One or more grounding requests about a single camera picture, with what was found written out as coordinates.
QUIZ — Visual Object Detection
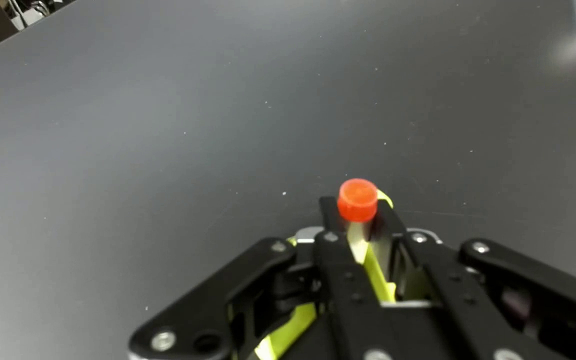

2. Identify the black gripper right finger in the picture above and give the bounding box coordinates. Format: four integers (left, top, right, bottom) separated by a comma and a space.
372, 203, 576, 360

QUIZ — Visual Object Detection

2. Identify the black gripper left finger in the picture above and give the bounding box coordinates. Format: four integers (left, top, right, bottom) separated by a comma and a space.
128, 199, 395, 360

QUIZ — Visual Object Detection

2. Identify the red capped white marker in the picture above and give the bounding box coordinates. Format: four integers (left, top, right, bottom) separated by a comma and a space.
335, 179, 377, 263

